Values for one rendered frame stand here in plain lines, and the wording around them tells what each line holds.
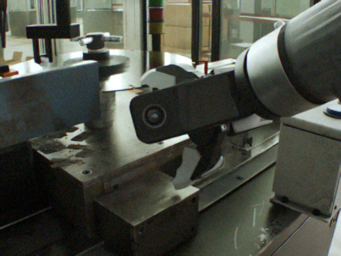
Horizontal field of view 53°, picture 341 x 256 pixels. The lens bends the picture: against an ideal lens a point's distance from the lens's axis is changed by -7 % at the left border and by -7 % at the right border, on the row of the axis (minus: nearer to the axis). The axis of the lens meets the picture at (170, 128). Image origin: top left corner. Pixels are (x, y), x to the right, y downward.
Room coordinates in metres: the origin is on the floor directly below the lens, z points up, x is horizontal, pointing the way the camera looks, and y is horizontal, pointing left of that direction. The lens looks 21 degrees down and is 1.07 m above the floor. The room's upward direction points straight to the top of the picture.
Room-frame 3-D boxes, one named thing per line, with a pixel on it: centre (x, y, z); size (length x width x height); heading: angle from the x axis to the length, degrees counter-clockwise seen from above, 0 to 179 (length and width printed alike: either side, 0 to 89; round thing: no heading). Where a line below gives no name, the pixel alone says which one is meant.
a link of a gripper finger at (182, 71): (0.40, -0.01, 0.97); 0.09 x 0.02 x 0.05; 35
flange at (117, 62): (0.59, 0.12, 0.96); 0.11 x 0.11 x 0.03
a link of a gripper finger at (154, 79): (0.45, 0.00, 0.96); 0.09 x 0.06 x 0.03; 35
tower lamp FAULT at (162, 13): (0.88, 0.03, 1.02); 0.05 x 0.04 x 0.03; 46
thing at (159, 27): (0.88, 0.03, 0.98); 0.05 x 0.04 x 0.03; 46
